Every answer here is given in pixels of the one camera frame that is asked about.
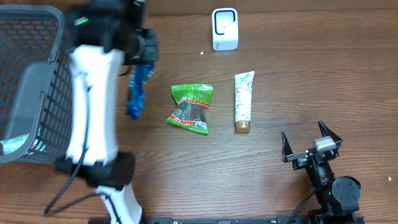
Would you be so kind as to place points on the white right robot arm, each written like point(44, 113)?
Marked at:
point(338, 198)

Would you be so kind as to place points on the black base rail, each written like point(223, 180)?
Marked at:
point(248, 221)

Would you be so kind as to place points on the blue Oreo cookie pack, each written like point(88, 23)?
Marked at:
point(136, 98)

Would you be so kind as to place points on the white barcode scanner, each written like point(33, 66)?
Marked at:
point(225, 30)

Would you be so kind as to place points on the mint green wipes pack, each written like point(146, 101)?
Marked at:
point(10, 145)

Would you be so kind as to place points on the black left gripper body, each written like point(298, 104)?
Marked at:
point(147, 48)

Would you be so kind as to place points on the white bamboo print tube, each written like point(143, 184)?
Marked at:
point(243, 100)

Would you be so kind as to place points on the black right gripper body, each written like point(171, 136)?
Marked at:
point(299, 160)

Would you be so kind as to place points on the dark grey plastic basket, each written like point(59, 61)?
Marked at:
point(36, 85)

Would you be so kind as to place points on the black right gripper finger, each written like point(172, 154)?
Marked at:
point(286, 148)
point(325, 131)

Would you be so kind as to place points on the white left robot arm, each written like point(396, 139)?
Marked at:
point(103, 37)

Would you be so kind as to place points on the green snack bag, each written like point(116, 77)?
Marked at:
point(193, 102)

